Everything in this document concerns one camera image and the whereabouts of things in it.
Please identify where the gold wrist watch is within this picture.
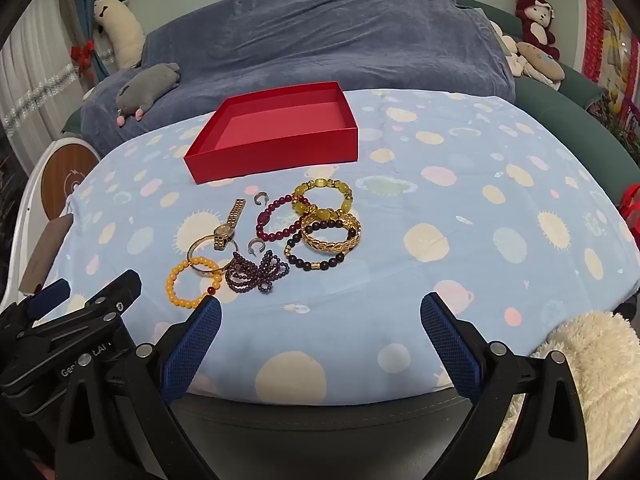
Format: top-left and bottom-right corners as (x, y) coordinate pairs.
(212, 199), (247, 252)

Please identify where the white fluffy cushion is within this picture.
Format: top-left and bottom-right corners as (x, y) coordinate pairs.
(482, 310), (640, 480)

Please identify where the orange bead bracelet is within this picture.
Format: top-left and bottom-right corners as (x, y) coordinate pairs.
(166, 256), (223, 308)

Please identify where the green sofa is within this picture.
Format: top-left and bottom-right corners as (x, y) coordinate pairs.
(455, 0), (640, 161)

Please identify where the white curtain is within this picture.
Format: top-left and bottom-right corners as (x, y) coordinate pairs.
(0, 0), (86, 136)

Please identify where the grey plush toy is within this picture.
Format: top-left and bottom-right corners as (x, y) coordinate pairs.
(115, 62), (182, 126)

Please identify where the dark red bead bracelet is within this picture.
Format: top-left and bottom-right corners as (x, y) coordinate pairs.
(255, 194), (307, 242)

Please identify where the light blue printed blanket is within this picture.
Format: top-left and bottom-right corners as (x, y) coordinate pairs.
(20, 89), (640, 407)

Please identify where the black bead bracelet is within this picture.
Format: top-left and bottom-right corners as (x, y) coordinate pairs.
(284, 220), (358, 272)

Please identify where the purple bead strand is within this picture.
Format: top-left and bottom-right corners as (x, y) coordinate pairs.
(225, 250), (292, 295)

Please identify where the yellow stone bracelet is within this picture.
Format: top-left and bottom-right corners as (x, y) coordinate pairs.
(291, 178), (353, 221)

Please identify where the red ribbon bow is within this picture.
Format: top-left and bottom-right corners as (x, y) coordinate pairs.
(70, 40), (96, 78)

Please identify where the dark blue blanket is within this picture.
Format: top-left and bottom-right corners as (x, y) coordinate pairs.
(80, 0), (517, 157)

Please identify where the red wall garland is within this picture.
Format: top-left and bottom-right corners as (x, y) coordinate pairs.
(580, 0), (608, 86)

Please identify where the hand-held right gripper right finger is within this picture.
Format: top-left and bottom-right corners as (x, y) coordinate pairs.
(420, 292), (594, 480)

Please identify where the beige plush toy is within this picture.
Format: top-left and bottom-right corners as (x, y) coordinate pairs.
(516, 41), (566, 92)

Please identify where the white llama plush toy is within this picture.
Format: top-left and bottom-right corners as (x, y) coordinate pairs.
(92, 0), (146, 70)

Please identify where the red bag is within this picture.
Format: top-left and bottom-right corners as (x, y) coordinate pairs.
(617, 185), (640, 246)

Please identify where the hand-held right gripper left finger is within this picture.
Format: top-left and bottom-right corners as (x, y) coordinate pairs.
(54, 294), (223, 480)

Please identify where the thin gold bangle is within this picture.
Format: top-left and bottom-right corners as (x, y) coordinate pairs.
(187, 235), (241, 276)

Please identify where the brown board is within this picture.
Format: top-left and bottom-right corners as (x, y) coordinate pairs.
(20, 212), (75, 296)

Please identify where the pink gold bead bracelet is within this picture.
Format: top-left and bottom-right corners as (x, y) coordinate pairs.
(300, 212), (362, 256)

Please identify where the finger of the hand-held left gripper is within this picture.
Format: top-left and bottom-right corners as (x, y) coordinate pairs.
(30, 269), (144, 356)
(0, 279), (71, 333)

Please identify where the red cardboard box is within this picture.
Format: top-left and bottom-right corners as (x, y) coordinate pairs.
(183, 81), (360, 186)

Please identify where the round wooden stool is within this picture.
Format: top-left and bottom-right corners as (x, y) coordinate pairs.
(10, 140), (101, 271)

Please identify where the red monkey plush toy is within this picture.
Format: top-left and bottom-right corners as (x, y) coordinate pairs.
(515, 0), (561, 61)

